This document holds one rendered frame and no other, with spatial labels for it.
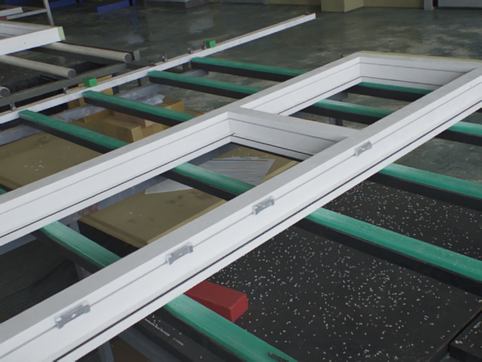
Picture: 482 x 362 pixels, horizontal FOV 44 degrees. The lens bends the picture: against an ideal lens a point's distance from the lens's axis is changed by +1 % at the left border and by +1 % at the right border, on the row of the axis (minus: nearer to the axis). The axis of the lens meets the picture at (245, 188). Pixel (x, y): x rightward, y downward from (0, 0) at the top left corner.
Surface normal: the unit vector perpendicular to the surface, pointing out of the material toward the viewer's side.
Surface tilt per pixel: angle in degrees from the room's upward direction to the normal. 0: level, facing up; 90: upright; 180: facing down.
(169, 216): 0
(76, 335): 90
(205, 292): 0
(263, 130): 90
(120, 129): 90
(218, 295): 0
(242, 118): 90
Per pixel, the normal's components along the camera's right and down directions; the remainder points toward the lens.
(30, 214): 0.70, 0.23
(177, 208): -0.12, -0.90
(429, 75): -0.71, 0.37
